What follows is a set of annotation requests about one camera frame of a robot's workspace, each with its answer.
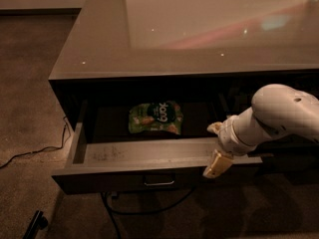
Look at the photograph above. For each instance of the black metal bar object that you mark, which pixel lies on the black metal bar object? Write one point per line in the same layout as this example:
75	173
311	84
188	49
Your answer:
38	222

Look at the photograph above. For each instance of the dark grey drawer cabinet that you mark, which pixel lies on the dark grey drawer cabinet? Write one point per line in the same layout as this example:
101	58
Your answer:
123	53

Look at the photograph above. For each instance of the drawer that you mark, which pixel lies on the drawer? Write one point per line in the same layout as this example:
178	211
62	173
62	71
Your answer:
104	156

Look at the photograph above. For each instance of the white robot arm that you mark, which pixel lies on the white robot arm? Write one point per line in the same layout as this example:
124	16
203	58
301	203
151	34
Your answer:
276	111

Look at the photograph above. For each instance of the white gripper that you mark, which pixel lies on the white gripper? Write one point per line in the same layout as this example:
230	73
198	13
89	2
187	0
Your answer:
226	135

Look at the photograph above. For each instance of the green snack bag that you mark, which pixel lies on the green snack bag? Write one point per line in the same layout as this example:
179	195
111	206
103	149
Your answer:
166	116

